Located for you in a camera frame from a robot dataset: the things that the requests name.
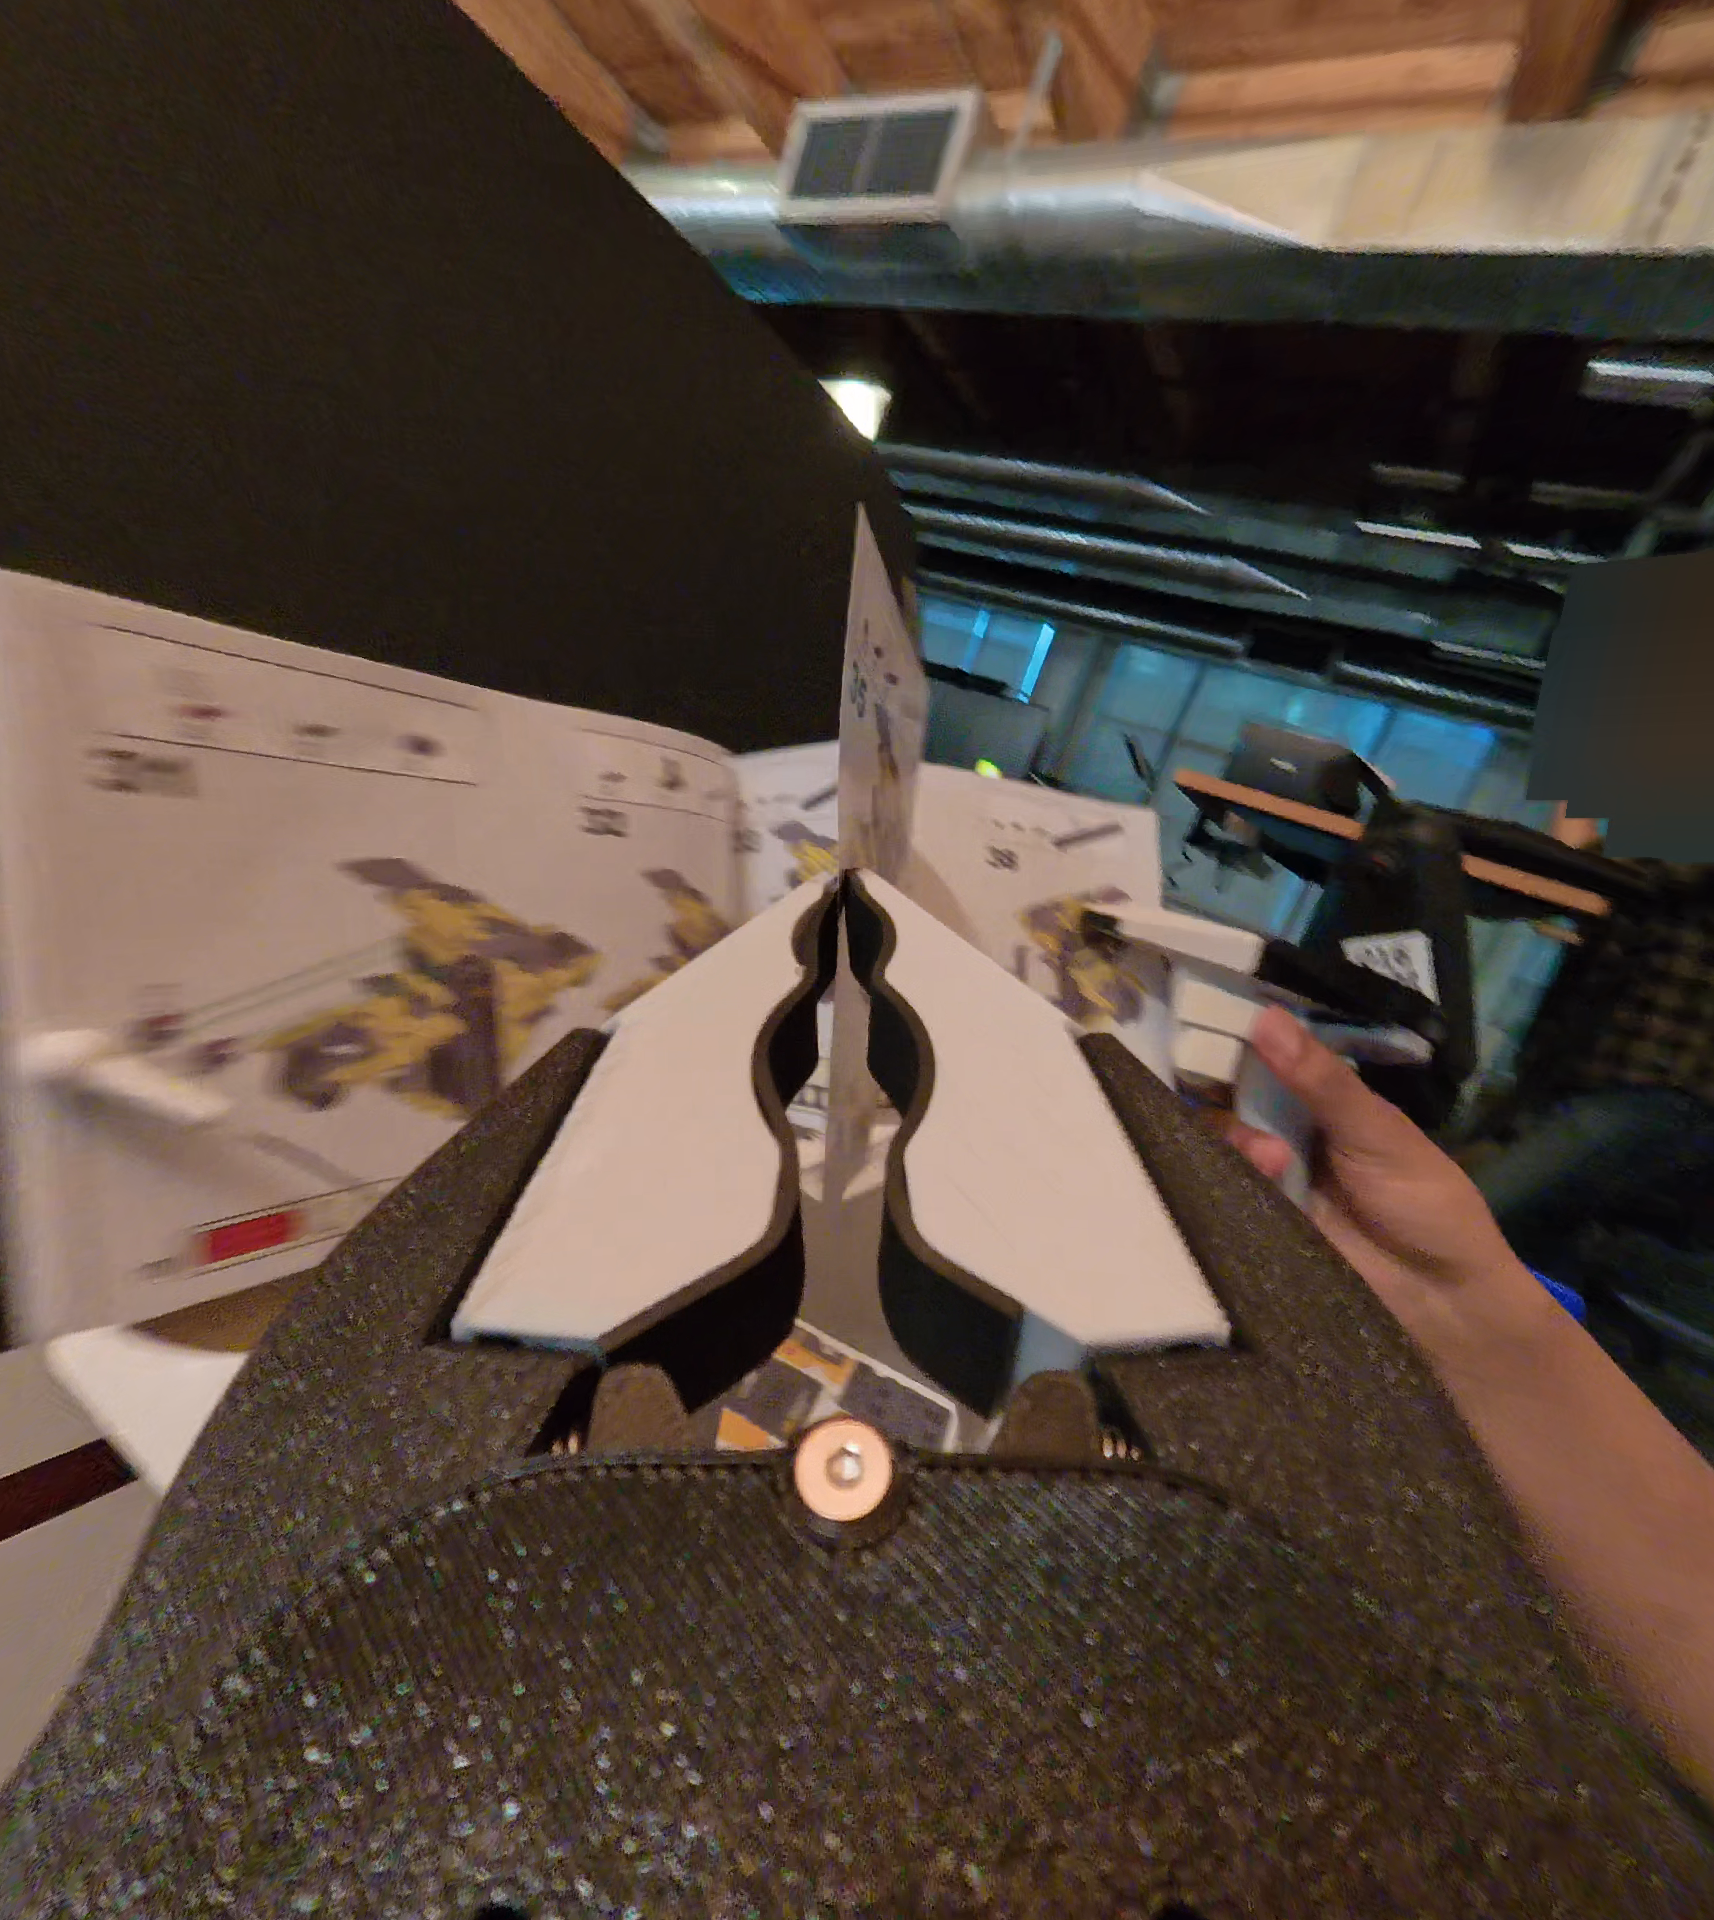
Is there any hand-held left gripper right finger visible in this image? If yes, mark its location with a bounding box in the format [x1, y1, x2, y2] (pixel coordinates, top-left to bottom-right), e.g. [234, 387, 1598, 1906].
[844, 872, 1233, 1424]

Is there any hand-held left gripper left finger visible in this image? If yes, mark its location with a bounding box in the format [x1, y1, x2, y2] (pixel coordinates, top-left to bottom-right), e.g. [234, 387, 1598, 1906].
[451, 872, 849, 1413]

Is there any instruction booklet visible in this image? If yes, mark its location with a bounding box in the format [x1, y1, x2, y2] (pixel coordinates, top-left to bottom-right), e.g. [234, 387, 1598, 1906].
[0, 503, 1177, 1345]

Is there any person's right forearm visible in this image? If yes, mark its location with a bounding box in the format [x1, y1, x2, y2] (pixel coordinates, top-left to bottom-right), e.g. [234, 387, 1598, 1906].
[1425, 1185, 1714, 1892]

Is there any person's right hand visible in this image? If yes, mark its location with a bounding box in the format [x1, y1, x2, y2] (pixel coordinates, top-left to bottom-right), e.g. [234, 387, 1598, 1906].
[1227, 1004, 1495, 1308]

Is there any standing desk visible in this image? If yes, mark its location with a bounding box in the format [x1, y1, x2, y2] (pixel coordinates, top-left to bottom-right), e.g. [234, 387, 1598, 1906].
[1171, 764, 1616, 921]

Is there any black monitor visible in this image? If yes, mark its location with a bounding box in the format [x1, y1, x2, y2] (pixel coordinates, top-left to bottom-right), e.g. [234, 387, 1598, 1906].
[1223, 721, 1399, 821]

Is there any yellow grey sticker sheet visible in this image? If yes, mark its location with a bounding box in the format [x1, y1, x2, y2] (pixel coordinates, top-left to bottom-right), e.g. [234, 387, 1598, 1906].
[713, 1317, 967, 1458]

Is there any ceiling air vent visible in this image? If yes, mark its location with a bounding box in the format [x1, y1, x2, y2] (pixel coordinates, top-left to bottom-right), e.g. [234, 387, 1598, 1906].
[773, 90, 985, 228]

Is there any metal air duct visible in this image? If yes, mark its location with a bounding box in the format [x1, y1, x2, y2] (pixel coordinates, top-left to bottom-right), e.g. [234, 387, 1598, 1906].
[632, 113, 1714, 273]

